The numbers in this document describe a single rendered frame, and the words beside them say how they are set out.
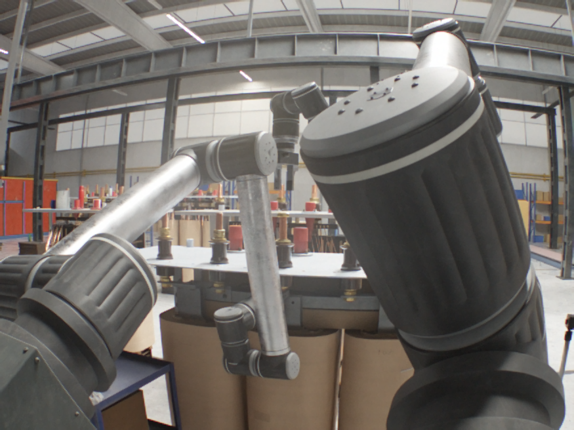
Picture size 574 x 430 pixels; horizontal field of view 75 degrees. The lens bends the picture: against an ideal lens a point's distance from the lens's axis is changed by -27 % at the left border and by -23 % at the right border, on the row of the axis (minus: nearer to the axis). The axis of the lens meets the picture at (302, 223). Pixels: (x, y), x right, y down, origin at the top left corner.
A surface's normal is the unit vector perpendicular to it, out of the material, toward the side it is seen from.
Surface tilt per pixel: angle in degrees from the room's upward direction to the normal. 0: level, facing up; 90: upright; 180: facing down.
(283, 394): 90
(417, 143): 111
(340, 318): 90
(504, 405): 31
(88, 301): 55
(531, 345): 45
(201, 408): 90
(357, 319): 90
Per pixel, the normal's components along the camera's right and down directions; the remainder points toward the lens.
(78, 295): 0.38, -0.70
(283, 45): -0.18, 0.04
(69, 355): 0.82, -0.29
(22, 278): -0.36, -0.49
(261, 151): 0.87, -0.05
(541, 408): 0.61, -0.54
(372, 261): -0.43, 0.57
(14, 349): -0.15, -0.85
